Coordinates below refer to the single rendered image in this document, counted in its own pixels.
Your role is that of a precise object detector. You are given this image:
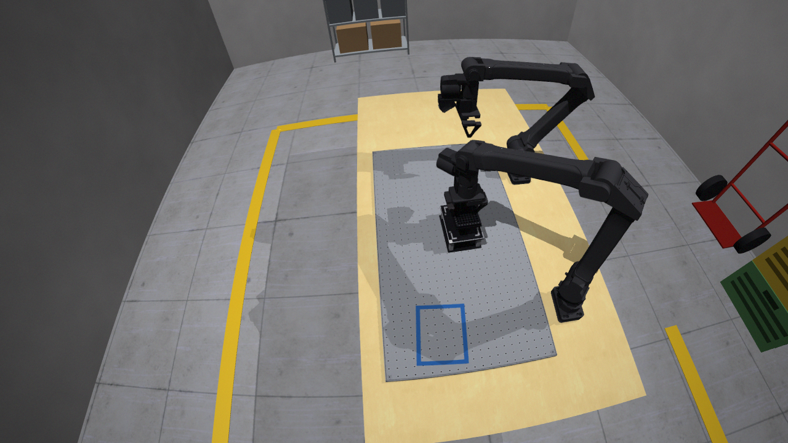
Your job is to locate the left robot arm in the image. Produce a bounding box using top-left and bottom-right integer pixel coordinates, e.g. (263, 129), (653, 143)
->
(436, 140), (648, 321)

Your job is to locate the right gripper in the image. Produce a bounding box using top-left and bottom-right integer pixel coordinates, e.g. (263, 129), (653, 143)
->
(456, 96), (481, 138)

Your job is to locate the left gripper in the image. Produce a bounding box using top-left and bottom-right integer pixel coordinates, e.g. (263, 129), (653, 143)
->
(444, 181), (488, 216)

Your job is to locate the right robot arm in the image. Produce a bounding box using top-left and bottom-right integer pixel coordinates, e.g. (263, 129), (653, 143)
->
(438, 57), (595, 152)

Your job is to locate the blue tape outline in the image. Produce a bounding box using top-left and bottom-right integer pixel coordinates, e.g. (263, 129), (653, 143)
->
(416, 304), (469, 365)

